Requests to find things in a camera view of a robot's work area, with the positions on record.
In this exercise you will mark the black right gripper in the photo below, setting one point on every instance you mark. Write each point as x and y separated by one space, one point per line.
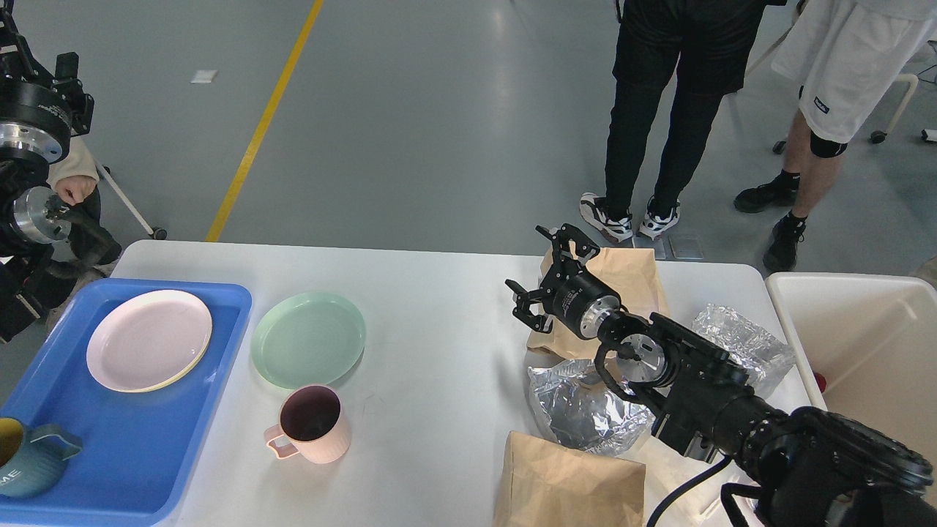
570 293

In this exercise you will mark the green plate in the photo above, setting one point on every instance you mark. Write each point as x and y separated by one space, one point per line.
315 337

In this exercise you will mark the pink ribbed mug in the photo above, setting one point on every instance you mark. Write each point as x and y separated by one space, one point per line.
312 423

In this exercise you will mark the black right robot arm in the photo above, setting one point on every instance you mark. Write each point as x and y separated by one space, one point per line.
810 467

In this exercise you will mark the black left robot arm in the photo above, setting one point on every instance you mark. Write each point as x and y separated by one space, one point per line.
51 234

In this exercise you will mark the crumpled foil large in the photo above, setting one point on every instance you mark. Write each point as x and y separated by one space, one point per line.
573 407

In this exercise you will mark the brown paper bag near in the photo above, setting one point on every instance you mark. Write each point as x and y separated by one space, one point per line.
544 484

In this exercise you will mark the crumpled foil small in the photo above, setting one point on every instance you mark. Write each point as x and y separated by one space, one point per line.
764 357

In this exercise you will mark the white plastic bin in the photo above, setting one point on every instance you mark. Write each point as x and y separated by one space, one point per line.
872 338

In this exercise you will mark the person in white shorts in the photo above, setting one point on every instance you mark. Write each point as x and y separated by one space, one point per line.
844 55

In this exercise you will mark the pink plate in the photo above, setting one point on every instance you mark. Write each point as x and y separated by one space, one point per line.
149 341

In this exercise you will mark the blue plastic tray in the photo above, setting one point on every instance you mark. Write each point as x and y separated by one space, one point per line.
139 449

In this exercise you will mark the seated person at left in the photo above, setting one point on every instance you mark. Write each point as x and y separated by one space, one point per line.
75 180

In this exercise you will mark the teal mug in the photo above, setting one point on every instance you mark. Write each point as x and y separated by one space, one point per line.
33 459

